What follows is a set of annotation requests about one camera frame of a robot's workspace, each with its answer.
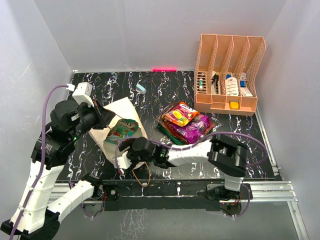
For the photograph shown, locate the orange desk organizer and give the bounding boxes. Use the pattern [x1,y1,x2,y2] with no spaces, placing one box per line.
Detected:
[194,33,266,116]

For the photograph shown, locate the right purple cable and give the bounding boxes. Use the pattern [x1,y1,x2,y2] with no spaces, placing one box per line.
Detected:
[114,131,269,171]

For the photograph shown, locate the red Doritos chips bag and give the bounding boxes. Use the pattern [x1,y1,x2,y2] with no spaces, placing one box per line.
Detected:
[164,120,215,144]

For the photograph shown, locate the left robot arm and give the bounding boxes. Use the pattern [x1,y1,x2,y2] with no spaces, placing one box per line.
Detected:
[0,100,116,240]

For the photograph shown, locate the yellow sticky notes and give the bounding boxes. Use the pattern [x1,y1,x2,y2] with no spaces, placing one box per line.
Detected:
[229,101,240,110]

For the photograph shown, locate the green chips bag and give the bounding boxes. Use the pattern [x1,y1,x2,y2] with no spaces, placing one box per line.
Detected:
[156,124,185,146]

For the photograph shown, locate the light blue stapler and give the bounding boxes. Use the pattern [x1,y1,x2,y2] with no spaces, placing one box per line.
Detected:
[136,83,147,95]

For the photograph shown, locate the brown paper bag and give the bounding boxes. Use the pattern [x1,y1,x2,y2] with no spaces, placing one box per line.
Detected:
[89,97,148,173]

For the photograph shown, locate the purple snack packet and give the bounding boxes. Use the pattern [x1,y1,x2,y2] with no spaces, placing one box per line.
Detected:
[171,113,212,144]

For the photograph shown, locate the red brown snack box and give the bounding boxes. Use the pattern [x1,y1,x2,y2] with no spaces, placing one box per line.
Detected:
[155,103,176,129]

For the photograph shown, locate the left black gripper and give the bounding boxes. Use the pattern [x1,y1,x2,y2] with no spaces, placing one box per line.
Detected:
[69,98,116,141]

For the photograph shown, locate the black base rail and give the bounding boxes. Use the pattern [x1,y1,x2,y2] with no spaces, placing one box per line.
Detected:
[99,178,241,213]

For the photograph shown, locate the white labelled bottle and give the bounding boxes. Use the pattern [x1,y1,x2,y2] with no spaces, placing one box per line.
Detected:
[225,77,239,96]

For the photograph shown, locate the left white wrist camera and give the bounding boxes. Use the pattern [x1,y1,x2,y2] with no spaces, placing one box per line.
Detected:
[66,82,94,107]

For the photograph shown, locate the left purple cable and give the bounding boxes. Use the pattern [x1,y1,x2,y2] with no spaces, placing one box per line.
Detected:
[8,84,68,240]

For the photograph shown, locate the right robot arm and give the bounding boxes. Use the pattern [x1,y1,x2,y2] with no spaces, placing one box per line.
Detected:
[114,134,248,201]

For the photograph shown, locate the colourful candy packet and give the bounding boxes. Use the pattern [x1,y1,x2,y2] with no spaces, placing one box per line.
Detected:
[162,101,199,127]

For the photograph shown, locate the purple cable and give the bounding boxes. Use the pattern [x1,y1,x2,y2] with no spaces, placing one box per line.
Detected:
[8,84,68,240]
[114,131,269,171]

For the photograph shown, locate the teal Fox's candy packet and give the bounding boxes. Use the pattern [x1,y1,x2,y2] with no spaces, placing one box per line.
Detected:
[105,118,139,145]

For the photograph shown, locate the pink tape strip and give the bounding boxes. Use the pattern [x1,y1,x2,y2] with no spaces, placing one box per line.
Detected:
[152,67,177,72]

